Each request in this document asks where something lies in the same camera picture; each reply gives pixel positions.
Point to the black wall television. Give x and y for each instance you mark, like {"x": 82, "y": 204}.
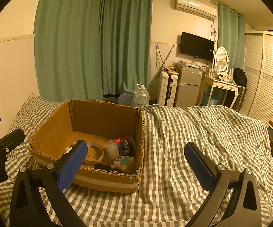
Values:
{"x": 196, "y": 45}

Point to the white dressing table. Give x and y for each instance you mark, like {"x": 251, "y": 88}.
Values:
{"x": 222, "y": 84}

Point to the white oval vanity mirror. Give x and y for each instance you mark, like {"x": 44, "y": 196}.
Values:
{"x": 221, "y": 57}

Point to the green checkered blanket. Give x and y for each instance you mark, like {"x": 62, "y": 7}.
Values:
{"x": 186, "y": 134}

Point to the black backpack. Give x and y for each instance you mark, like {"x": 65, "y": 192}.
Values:
{"x": 240, "y": 76}

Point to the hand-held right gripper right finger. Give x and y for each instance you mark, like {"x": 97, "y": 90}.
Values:
{"x": 197, "y": 166}

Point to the clear plastic cup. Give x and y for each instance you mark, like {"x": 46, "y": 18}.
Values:
{"x": 68, "y": 150}

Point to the large clear water jug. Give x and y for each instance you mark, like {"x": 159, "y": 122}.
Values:
{"x": 141, "y": 97}

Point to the white air conditioner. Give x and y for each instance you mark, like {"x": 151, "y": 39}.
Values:
{"x": 195, "y": 7}

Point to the white animal figurine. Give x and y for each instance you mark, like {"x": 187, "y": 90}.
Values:
{"x": 125, "y": 164}

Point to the brown cardboard box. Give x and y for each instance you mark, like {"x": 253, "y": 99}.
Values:
{"x": 91, "y": 123}

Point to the white tape roll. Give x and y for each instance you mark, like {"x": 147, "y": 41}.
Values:
{"x": 100, "y": 155}

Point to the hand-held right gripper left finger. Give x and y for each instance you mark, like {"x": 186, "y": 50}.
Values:
{"x": 71, "y": 166}

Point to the narrow green curtain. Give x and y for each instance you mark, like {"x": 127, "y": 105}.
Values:
{"x": 230, "y": 37}

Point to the white louvered wardrobe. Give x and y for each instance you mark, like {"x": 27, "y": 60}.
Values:
{"x": 266, "y": 80}

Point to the blue plastic bag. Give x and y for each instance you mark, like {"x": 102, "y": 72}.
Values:
{"x": 125, "y": 98}

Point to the white ribbed suitcase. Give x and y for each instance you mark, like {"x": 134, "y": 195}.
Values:
{"x": 167, "y": 89}

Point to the dark suitcase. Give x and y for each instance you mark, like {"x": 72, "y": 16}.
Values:
{"x": 239, "y": 99}

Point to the clear plastic bottle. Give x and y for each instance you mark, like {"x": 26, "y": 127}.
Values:
{"x": 124, "y": 146}

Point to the broom stick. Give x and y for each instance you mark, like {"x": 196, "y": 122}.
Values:
{"x": 162, "y": 66}

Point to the silver small fridge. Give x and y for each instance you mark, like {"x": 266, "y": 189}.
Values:
{"x": 188, "y": 87}

